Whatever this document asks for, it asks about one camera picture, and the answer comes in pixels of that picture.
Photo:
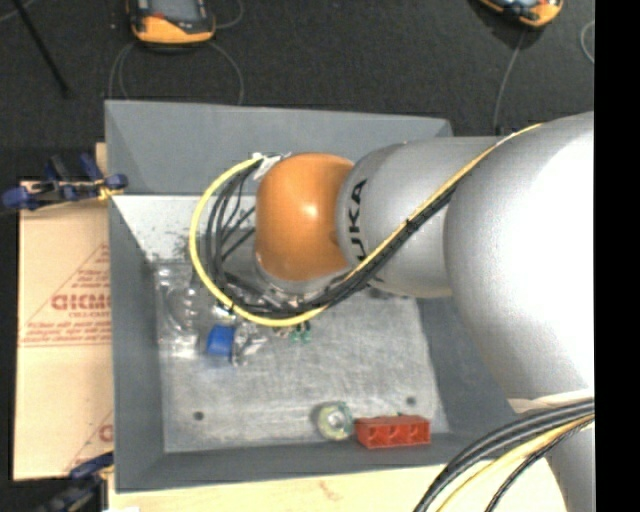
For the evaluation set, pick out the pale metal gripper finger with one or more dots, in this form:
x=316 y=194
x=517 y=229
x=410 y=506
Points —
x=248 y=352
x=251 y=334

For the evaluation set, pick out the grey metal bin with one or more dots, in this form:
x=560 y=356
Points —
x=350 y=370

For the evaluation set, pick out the pale green round disc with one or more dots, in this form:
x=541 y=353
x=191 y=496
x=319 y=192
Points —
x=332 y=421

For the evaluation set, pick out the red-brown flat block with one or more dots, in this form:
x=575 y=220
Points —
x=392 y=432

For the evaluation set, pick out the brown cardboard board red print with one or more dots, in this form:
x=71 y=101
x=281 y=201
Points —
x=60 y=380

